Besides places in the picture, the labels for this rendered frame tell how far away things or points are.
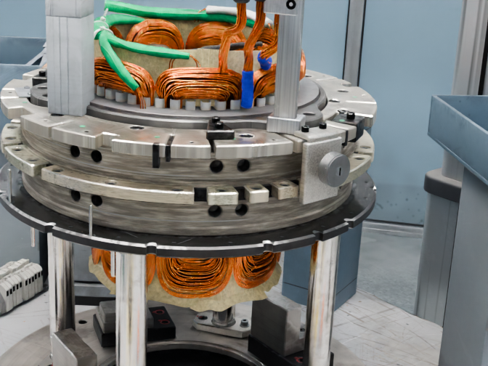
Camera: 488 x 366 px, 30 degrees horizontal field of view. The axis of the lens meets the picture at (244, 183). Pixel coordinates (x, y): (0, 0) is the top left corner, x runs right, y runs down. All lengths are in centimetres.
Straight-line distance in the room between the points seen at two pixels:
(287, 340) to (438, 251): 35
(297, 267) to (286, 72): 48
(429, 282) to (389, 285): 184
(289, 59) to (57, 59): 17
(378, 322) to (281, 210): 43
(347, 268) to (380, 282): 197
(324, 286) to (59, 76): 29
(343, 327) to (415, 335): 8
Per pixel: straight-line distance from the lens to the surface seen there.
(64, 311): 91
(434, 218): 120
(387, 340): 106
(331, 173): 66
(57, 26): 70
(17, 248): 113
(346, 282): 113
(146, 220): 68
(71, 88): 71
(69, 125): 69
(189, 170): 66
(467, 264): 93
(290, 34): 66
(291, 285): 112
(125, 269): 71
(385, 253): 331
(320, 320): 82
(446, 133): 94
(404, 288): 306
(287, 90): 67
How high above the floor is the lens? 128
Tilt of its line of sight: 19 degrees down
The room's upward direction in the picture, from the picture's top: 3 degrees clockwise
